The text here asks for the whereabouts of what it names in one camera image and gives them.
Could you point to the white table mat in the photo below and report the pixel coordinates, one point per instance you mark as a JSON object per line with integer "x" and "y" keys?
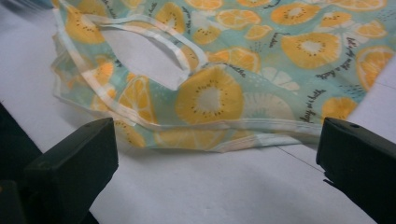
{"x": 202, "y": 186}

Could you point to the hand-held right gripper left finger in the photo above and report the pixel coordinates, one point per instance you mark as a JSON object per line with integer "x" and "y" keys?
{"x": 71, "y": 161}

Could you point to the orange fruit print tote bag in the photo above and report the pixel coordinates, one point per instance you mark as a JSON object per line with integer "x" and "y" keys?
{"x": 208, "y": 96}

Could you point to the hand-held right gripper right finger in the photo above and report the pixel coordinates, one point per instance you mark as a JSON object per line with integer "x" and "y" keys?
{"x": 358, "y": 161}

